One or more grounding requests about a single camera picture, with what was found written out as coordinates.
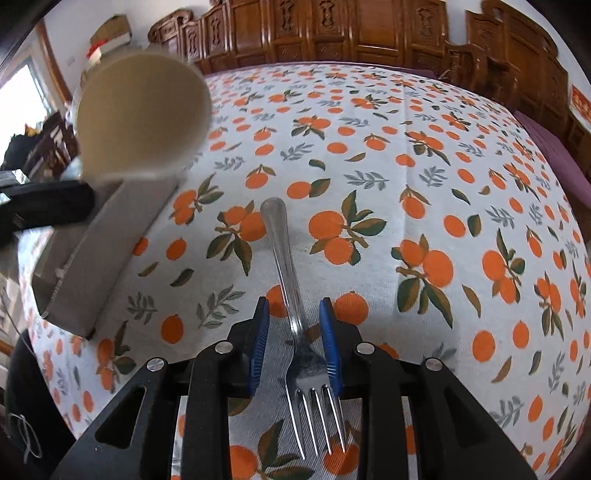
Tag stacked boxes on cabinet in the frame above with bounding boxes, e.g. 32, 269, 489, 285
86, 15, 132, 70

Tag orange print tablecloth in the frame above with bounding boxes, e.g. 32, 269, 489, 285
22, 64, 590, 479

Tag white ceramic spoon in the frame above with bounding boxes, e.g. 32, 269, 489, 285
73, 48, 212, 183

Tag grey metal tray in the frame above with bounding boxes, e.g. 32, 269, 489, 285
31, 176, 179, 337

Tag purple chair cushion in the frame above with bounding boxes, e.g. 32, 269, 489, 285
513, 110, 591, 208

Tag red sign card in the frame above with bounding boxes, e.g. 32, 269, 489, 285
569, 84, 591, 124

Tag carved wooden bench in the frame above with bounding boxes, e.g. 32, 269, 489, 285
147, 0, 448, 74

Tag wooden armchair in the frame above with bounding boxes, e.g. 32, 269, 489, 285
443, 1, 569, 135

